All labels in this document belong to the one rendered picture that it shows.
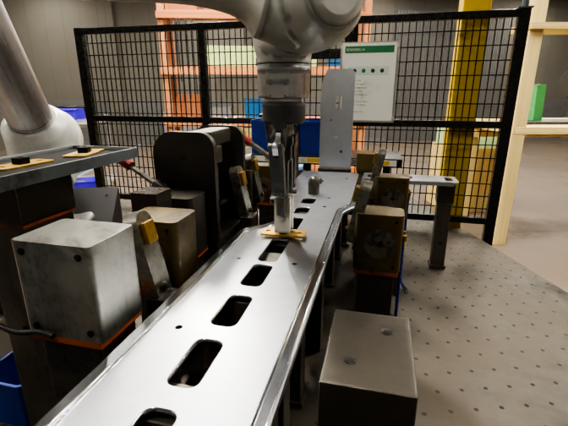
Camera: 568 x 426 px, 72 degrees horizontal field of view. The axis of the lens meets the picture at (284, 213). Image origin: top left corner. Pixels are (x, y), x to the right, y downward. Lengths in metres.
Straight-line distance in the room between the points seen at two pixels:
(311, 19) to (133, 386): 0.41
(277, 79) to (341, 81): 0.78
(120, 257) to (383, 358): 0.31
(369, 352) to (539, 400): 0.60
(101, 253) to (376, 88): 1.40
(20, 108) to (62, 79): 10.32
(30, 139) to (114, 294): 0.71
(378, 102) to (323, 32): 1.22
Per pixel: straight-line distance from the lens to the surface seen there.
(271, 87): 0.66
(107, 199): 1.31
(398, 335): 0.42
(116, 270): 0.49
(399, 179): 1.08
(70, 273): 0.47
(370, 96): 1.69
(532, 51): 3.68
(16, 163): 0.68
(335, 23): 0.48
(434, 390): 0.90
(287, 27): 0.51
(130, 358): 0.46
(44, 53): 11.56
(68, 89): 11.36
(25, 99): 1.08
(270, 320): 0.49
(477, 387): 0.93
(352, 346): 0.40
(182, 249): 0.62
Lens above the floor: 1.26
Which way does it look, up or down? 17 degrees down
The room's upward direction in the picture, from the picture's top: straight up
